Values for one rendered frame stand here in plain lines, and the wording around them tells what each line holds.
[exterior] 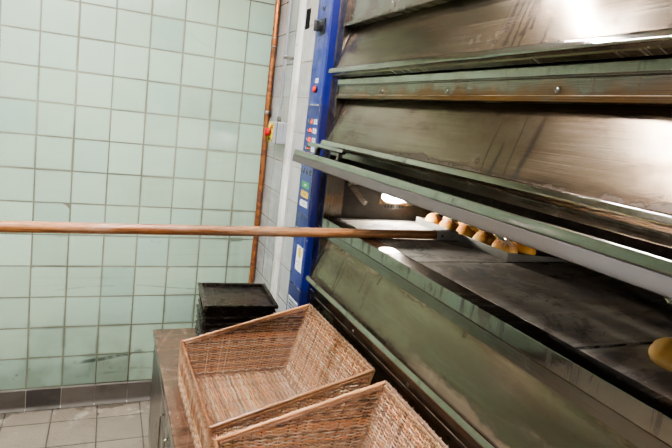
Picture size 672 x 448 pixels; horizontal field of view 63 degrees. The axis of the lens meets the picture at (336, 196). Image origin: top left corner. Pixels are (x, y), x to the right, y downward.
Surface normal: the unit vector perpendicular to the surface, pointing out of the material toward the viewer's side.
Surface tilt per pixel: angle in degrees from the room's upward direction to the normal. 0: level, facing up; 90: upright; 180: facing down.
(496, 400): 70
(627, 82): 90
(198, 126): 90
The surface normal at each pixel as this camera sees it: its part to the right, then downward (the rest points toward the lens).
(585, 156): -0.83, -0.39
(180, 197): 0.38, 0.17
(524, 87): -0.92, -0.05
